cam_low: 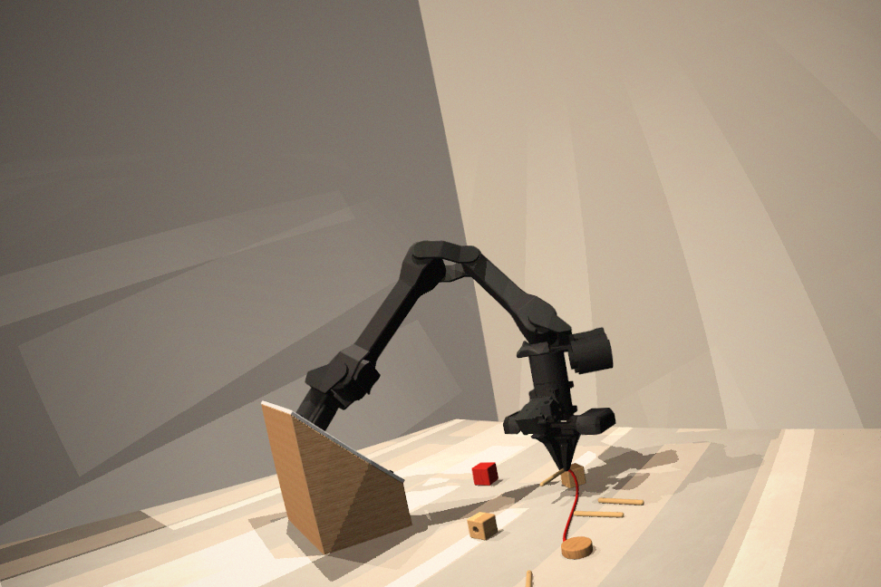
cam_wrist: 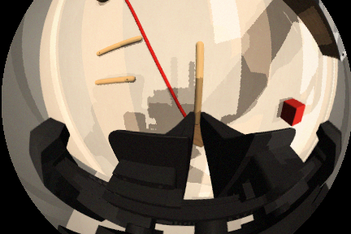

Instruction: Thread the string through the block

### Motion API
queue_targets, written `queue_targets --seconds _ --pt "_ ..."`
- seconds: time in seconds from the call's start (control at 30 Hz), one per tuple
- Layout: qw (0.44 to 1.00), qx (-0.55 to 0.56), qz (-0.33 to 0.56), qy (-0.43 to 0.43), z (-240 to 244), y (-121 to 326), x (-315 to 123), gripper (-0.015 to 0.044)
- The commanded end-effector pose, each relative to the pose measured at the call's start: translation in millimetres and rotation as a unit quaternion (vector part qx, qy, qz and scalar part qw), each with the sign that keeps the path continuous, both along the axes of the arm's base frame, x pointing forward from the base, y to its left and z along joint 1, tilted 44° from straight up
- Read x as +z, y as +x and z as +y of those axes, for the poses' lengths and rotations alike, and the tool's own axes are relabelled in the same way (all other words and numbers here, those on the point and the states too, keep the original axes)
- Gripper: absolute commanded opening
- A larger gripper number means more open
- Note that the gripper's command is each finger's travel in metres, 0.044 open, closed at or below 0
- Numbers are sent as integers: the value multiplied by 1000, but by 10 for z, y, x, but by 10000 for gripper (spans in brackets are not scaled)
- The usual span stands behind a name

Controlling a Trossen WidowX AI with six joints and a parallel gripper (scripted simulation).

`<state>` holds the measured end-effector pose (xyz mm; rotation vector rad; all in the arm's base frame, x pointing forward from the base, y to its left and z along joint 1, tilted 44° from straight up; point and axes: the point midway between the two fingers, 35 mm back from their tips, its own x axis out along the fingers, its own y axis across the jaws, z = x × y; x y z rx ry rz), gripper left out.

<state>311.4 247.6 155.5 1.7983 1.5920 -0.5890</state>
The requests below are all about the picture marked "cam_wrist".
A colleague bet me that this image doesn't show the red string with wooden stick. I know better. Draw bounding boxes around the red string with wooden stick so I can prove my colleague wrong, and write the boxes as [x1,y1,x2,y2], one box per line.
[124,0,205,125]

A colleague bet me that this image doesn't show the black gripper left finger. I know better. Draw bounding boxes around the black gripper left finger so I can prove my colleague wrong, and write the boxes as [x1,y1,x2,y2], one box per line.
[108,111,195,199]

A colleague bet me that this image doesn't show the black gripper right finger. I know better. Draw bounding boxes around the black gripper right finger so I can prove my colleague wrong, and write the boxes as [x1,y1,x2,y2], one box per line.
[199,112,296,199]

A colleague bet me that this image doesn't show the red cube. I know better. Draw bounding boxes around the red cube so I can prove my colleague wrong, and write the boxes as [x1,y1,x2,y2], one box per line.
[280,98,305,126]

